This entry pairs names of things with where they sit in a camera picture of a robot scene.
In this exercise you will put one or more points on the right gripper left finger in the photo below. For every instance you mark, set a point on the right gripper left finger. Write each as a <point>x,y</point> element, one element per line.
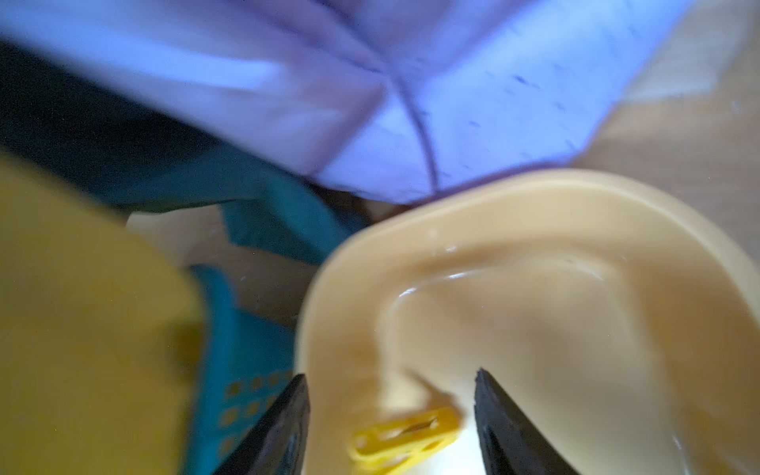
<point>277,443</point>

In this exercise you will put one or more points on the green shorts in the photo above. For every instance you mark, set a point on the green shorts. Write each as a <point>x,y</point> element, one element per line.
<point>136,160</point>

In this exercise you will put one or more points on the yellow plastic tray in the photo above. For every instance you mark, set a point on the yellow plastic tray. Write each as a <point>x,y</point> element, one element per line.
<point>622,322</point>

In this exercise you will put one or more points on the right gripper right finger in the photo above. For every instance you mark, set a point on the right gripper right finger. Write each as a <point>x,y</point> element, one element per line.
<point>510,443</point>

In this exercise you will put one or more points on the lilac shorts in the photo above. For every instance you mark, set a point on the lilac shorts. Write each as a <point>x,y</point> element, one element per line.
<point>394,101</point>

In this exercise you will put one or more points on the turquoise plastic basket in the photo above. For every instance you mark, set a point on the turquoise plastic basket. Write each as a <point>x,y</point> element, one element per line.
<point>246,363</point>

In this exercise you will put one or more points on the yellow clothespin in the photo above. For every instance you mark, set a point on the yellow clothespin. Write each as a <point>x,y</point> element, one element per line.
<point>393,447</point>

